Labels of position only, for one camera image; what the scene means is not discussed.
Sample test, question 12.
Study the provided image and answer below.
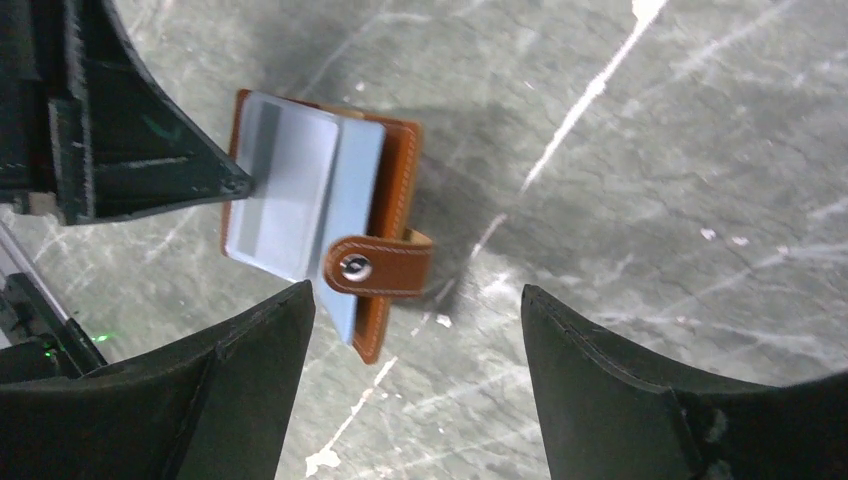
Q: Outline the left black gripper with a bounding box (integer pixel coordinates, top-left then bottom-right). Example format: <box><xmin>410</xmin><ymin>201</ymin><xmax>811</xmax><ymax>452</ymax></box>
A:
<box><xmin>1</xmin><ymin>1</ymin><xmax>253</xmax><ymax>225</ymax></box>

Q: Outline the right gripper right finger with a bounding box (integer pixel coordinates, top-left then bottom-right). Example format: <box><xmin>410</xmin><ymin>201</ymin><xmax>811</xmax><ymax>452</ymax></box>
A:
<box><xmin>521</xmin><ymin>285</ymin><xmax>847</xmax><ymax>479</ymax></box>

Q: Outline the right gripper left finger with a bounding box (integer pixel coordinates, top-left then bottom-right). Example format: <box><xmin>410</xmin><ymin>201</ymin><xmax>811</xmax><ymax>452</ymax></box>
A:
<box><xmin>1</xmin><ymin>281</ymin><xmax>315</xmax><ymax>479</ymax></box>

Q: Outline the brown leather card holder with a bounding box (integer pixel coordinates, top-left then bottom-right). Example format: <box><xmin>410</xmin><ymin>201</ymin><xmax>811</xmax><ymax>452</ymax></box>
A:
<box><xmin>220</xmin><ymin>89</ymin><xmax>433</xmax><ymax>364</ymax></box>

